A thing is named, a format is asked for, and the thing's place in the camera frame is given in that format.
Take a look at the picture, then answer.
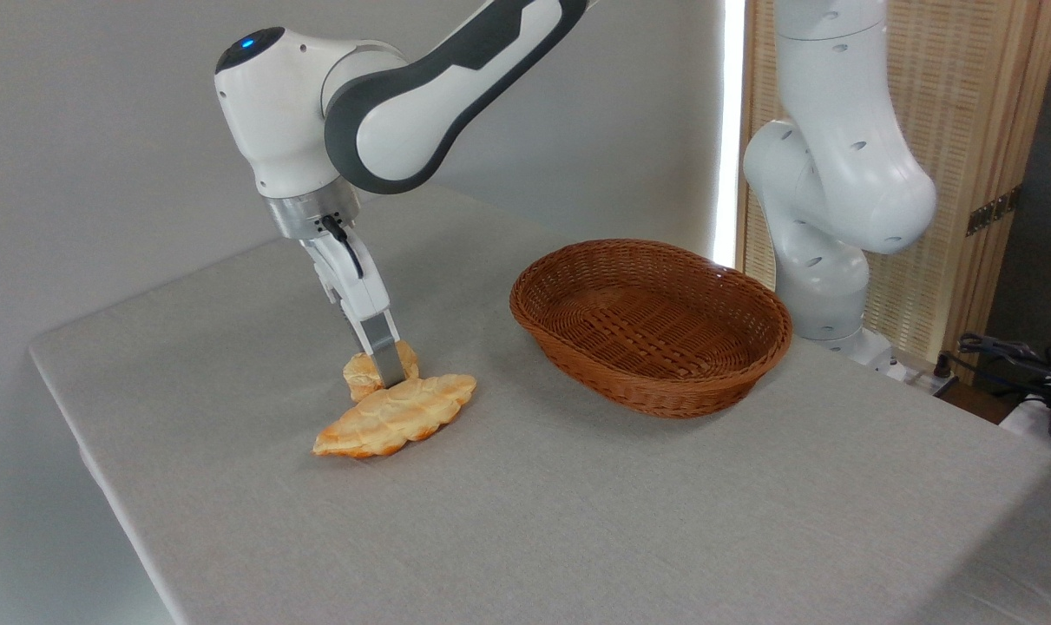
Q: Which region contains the black cable bundle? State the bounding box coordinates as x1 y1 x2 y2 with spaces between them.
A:
935 323 1051 411

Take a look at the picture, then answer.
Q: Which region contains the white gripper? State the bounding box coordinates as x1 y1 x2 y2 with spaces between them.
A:
298 227 407 390

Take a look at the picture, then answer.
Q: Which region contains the large leaf-shaped golden bread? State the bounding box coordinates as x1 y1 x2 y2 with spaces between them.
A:
311 373 479 458

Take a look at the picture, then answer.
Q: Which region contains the brown woven wicker basket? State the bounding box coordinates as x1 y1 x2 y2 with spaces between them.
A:
509 238 794 420

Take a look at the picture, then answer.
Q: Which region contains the small golden bread roll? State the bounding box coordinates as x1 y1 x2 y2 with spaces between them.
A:
342 339 421 403

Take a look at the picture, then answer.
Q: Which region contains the wooden slatted folding screen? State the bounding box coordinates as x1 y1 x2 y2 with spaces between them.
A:
736 0 1051 385

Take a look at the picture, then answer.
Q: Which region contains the white power strip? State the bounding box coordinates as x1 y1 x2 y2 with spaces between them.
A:
888 359 956 398

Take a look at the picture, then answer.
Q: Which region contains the dark metal screen hinge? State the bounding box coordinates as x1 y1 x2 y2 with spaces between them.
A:
965 186 1023 238

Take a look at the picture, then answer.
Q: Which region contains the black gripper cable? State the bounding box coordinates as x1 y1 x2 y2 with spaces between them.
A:
320 214 366 281

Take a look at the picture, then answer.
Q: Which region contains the grey tablecloth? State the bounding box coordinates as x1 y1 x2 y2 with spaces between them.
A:
28 181 1051 625

